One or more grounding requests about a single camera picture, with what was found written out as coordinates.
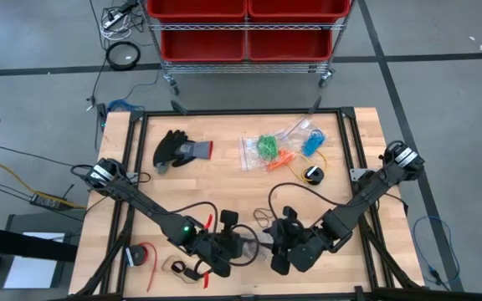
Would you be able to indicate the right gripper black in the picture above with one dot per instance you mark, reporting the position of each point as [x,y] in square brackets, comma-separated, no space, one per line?
[308,251]

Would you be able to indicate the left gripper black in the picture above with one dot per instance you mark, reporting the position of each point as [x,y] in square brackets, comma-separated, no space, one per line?
[220,248]

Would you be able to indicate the few dark rubber bands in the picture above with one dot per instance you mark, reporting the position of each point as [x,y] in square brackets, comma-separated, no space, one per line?
[255,215]

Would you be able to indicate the green rubber bands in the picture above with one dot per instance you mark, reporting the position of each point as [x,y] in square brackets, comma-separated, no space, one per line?
[268,146]

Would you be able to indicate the blue rubber bands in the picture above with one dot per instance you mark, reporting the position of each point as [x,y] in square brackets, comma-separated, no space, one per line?
[313,143]

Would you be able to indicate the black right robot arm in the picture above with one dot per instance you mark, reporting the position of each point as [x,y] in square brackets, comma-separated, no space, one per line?
[370,188]

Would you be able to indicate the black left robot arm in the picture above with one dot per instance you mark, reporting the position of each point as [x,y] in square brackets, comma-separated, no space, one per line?
[140,200]

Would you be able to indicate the black oblong fob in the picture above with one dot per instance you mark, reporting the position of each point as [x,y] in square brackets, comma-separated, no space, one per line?
[191,273]

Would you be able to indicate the black bundle with green edge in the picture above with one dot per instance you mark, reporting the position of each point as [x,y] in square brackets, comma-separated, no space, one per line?
[174,146]

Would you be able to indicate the small black box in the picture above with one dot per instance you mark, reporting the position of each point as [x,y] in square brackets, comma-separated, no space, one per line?
[102,115]

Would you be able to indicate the grey cart with white sheet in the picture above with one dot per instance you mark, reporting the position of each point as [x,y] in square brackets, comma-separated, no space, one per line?
[34,267]

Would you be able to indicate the black beam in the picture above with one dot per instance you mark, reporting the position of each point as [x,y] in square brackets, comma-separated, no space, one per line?
[15,244]

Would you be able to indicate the black round magnifier lamp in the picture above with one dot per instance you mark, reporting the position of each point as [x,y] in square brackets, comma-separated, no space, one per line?
[123,55]

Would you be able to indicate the white power strip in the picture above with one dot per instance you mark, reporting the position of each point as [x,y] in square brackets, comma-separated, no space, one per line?
[113,20]

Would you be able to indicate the silver metal mounting bracket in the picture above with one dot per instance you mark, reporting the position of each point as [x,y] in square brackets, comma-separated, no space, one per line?
[357,173]
[132,176]

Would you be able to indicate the black aluminium table frame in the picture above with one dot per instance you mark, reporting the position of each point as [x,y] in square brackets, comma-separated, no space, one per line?
[245,112]

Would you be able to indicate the black fin-shaped bracket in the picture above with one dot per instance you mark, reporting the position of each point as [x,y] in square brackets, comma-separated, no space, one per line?
[315,105]
[178,106]

